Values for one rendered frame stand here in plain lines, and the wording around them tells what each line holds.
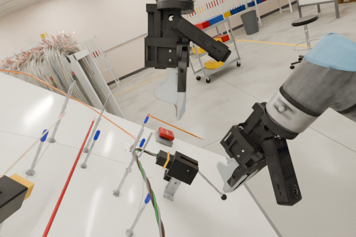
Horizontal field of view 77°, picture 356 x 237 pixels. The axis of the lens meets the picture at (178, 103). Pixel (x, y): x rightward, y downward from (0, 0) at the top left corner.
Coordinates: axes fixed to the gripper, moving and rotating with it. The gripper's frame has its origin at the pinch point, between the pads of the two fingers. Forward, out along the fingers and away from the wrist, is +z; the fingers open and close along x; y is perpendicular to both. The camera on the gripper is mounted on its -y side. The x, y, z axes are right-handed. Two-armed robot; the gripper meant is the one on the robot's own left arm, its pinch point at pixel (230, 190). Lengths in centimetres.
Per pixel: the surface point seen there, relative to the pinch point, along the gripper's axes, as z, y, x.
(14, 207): -6.3, 6.3, 37.8
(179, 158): -2.1, 9.5, 9.4
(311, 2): -57, 297, -564
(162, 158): -1.0, 10.9, 12.4
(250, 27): 65, 409, -559
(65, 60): 19, 77, 16
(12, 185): -7.9, 8.1, 37.8
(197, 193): 8.3, 4.6, 1.1
